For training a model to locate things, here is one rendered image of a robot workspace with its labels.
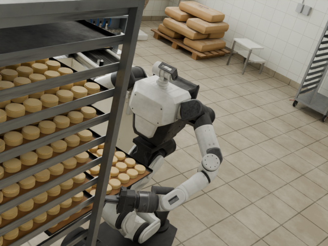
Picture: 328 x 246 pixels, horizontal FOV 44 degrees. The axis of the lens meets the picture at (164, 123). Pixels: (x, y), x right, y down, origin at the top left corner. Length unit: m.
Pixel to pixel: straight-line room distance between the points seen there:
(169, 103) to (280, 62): 5.01
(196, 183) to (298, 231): 1.96
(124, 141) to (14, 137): 1.94
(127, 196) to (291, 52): 5.34
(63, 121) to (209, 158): 0.73
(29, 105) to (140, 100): 0.91
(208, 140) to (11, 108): 0.96
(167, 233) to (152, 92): 1.17
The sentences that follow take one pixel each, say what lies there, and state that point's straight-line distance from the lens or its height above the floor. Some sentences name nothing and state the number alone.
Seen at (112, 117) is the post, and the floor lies 1.42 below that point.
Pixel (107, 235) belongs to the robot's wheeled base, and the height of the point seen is 0.17.
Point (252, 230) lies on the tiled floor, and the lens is 3.35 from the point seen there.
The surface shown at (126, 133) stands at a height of 0.52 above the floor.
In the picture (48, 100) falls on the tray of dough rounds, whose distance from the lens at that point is 1.18.
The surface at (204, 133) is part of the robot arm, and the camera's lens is 1.82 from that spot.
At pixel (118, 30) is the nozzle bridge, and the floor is 1.04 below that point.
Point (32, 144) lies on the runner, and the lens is 1.15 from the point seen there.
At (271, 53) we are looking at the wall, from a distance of 6.87.
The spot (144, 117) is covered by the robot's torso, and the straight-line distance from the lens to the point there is 1.97.
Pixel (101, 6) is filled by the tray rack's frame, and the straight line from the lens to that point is 1.08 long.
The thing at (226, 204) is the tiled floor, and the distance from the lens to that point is 3.49.
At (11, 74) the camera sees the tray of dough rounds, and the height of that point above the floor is 1.51.
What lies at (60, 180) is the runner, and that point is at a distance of 1.33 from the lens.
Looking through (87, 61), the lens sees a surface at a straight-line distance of 3.14.
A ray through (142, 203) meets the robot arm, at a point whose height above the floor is 1.01.
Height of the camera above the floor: 2.06
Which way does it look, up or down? 28 degrees down
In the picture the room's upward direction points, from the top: 15 degrees clockwise
